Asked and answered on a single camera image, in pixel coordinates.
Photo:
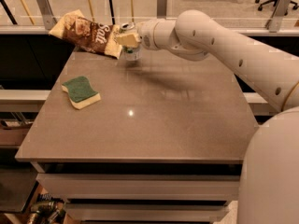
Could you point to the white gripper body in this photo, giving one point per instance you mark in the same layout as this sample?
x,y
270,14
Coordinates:
x,y
146,34

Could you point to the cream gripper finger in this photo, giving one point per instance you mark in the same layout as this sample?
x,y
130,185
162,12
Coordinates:
x,y
130,40

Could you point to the green white 7up can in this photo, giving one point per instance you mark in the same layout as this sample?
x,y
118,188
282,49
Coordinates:
x,y
131,54

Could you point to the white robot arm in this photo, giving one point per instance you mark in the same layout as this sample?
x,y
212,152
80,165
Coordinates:
x,y
269,181

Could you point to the brown chip bag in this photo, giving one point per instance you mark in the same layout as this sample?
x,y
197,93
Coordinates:
x,y
93,37

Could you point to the green yellow sponge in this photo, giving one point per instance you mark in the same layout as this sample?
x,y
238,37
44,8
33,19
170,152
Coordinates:
x,y
80,92

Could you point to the upper grey drawer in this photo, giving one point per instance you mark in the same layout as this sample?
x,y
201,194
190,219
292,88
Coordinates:
x,y
141,187

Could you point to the grey drawer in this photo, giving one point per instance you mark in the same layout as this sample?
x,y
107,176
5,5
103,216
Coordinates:
x,y
146,212
141,187

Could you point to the lower grey drawer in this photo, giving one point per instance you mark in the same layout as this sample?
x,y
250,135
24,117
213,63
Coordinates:
x,y
146,212

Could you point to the middle metal railing bracket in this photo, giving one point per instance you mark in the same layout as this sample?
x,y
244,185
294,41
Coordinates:
x,y
161,8

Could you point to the metal railing bracket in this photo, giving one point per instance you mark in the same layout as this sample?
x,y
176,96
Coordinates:
x,y
277,16
161,8
47,15

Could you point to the left metal railing bracket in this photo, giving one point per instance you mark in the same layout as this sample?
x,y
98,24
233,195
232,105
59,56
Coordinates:
x,y
47,15

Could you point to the right metal railing bracket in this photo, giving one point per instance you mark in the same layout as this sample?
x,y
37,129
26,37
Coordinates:
x,y
277,16

